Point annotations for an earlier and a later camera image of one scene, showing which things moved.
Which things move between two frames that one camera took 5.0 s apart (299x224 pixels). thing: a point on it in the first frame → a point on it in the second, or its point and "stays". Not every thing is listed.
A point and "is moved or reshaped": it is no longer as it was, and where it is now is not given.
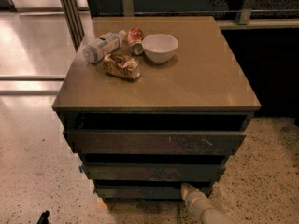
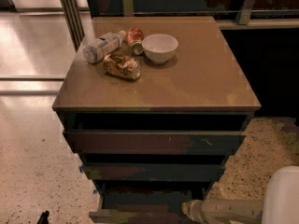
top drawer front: (155, 142) stays
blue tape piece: (81, 169) stays
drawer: (140, 194) is moved or reshaped
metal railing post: (70, 9) stays
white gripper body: (194, 198) → (195, 210)
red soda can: (135, 37) stays
